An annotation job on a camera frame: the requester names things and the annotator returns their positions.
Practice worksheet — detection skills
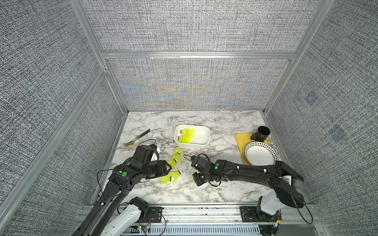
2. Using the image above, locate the yellow shuttlecock four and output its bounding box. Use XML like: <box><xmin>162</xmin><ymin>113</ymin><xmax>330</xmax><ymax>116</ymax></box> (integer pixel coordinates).
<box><xmin>167</xmin><ymin>155</ymin><xmax>181</xmax><ymax>168</ymax></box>

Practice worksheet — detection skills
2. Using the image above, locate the black mug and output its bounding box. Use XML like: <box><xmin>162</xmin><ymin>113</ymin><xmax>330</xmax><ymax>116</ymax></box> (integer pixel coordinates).
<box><xmin>251</xmin><ymin>126</ymin><xmax>271</xmax><ymax>143</ymax></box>

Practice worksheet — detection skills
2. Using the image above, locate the yellow shuttlecock one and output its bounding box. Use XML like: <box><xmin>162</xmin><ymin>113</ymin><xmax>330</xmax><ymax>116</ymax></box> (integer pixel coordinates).
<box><xmin>180</xmin><ymin>128</ymin><xmax>196</xmax><ymax>137</ymax></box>

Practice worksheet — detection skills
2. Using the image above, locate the black dotted white plate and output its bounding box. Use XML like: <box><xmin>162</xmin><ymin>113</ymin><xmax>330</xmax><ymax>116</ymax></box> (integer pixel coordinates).
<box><xmin>245</xmin><ymin>142</ymin><xmax>279</xmax><ymax>166</ymax></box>

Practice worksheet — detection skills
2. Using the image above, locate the yellow shuttlecock three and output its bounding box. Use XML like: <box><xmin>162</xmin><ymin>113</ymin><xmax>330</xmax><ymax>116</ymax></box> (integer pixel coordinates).
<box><xmin>174</xmin><ymin>146</ymin><xmax>184</xmax><ymax>156</ymax></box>

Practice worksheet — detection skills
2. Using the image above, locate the white plastic storage box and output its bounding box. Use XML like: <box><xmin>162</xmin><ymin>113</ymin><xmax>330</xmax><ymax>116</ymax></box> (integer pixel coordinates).
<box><xmin>173</xmin><ymin>124</ymin><xmax>211</xmax><ymax>149</ymax></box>

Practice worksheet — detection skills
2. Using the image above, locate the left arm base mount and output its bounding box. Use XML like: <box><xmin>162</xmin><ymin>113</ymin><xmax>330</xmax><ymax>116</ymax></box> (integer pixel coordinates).
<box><xmin>135</xmin><ymin>206</ymin><xmax>163</xmax><ymax>223</ymax></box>

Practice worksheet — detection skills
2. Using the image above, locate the green handled brush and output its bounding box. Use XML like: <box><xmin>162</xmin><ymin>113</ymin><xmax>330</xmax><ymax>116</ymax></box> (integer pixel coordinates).
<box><xmin>124</xmin><ymin>129</ymin><xmax>151</xmax><ymax>146</ymax></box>

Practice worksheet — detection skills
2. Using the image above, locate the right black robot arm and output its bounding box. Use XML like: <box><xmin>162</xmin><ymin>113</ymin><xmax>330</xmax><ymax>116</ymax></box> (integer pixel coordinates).
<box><xmin>190</xmin><ymin>155</ymin><xmax>305</xmax><ymax>222</ymax></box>

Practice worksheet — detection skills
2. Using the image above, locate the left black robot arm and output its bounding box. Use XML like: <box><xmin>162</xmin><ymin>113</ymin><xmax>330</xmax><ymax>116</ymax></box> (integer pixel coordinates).
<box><xmin>73</xmin><ymin>158</ymin><xmax>172</xmax><ymax>236</ymax></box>

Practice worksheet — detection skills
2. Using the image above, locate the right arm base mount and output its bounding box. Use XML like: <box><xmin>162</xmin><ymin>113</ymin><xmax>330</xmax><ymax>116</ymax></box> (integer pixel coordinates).
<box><xmin>239</xmin><ymin>206</ymin><xmax>282</xmax><ymax>223</ymax></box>

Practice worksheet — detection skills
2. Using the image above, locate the yellow tray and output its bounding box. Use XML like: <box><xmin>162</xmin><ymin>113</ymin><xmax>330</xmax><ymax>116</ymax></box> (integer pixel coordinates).
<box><xmin>235</xmin><ymin>133</ymin><xmax>271</xmax><ymax>165</ymax></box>

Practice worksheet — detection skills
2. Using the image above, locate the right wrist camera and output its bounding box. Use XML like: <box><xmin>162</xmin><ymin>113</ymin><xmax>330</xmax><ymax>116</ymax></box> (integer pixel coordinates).
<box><xmin>191</xmin><ymin>155</ymin><xmax>210</xmax><ymax>172</ymax></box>

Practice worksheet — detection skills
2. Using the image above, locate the yellow shuttlecock two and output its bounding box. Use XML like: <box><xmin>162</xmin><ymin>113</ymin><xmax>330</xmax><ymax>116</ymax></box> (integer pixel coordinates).
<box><xmin>178</xmin><ymin>135</ymin><xmax>194</xmax><ymax>144</ymax></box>

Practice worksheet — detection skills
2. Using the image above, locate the yellow shuttlecock eight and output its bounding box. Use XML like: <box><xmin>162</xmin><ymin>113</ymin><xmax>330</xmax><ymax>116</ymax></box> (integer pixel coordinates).
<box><xmin>160</xmin><ymin>171</ymin><xmax>181</xmax><ymax>185</ymax></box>

